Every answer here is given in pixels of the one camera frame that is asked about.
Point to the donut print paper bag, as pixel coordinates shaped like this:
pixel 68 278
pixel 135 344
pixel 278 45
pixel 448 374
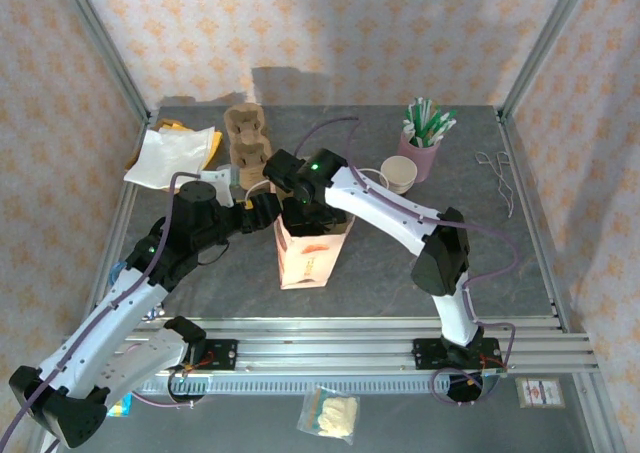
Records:
pixel 305 263

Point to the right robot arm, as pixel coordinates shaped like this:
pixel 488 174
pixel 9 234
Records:
pixel 380 208

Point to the white paper napkin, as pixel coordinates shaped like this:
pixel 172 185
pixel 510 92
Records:
pixel 165 158

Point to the cardboard cup carrier stack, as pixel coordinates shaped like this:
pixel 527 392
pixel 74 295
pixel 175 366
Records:
pixel 245 138

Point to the paper cup stack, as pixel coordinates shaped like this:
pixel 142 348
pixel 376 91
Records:
pixel 398 173

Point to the brown paper napkin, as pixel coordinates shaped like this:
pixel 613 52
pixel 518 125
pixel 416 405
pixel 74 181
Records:
pixel 134 158

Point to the pink straw holder cup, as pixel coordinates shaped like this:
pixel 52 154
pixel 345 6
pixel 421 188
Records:
pixel 425 165

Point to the green white wrapped straw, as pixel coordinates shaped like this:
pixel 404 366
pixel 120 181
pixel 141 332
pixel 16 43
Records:
pixel 412 123
pixel 446 122
pixel 425 118
pixel 436 128

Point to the clear bag of chips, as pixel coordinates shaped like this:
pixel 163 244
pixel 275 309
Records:
pixel 332 413

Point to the blue white snack packet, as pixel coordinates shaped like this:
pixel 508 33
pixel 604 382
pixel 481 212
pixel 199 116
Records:
pixel 122 408

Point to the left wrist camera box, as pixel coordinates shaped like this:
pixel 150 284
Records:
pixel 220 185

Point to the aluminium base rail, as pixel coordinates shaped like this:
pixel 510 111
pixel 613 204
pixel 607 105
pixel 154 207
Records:
pixel 325 353

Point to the aluminium frame post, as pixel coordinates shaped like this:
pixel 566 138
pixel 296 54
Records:
pixel 545 43
pixel 100 43

